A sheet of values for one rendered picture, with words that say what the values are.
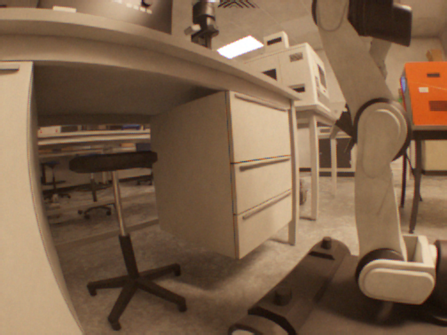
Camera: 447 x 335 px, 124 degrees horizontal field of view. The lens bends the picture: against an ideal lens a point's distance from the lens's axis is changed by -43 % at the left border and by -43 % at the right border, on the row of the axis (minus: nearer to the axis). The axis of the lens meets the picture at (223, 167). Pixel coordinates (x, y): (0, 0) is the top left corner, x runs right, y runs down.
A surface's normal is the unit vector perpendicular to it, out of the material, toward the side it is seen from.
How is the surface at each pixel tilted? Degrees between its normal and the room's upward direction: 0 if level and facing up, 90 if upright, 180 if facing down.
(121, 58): 90
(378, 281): 90
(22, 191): 90
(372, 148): 90
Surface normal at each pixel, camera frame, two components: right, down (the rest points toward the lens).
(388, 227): -0.70, 0.11
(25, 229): 0.76, 0.00
